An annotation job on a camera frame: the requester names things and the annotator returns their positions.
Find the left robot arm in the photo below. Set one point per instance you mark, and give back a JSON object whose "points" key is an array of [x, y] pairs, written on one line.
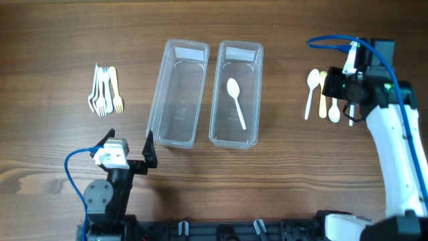
{"points": [[106, 200]]}

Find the pale blue plastic fork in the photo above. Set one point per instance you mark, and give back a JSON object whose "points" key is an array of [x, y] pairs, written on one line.
{"points": [[107, 93]]}

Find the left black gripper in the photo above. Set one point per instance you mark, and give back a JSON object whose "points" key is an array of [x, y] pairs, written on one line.
{"points": [[148, 153]]}

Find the left clear plastic container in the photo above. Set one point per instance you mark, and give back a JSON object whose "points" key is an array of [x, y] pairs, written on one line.
{"points": [[178, 94]]}

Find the white plastic spoon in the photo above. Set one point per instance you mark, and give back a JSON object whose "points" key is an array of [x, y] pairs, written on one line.
{"points": [[233, 91], [351, 114], [334, 112], [312, 82]]}

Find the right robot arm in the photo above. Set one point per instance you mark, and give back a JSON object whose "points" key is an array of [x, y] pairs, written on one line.
{"points": [[389, 109]]}

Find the cream plastic fork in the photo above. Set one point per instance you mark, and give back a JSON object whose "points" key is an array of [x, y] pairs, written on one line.
{"points": [[117, 100]]}

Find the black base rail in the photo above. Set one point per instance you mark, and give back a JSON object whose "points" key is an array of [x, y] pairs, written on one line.
{"points": [[286, 230]]}

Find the right clear plastic container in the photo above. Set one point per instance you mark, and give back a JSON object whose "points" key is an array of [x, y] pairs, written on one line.
{"points": [[242, 61]]}

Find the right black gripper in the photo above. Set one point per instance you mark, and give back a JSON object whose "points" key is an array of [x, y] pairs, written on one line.
{"points": [[330, 86]]}

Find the white plastic fork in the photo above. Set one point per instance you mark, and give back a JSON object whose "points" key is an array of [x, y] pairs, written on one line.
{"points": [[95, 97], [92, 94], [100, 103]]}

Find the cream plastic spoon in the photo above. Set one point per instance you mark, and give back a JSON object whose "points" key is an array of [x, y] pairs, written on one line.
{"points": [[322, 108]]}

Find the clear plastic container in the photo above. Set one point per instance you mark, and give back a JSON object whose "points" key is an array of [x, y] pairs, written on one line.
{"points": [[242, 61], [178, 94]]}

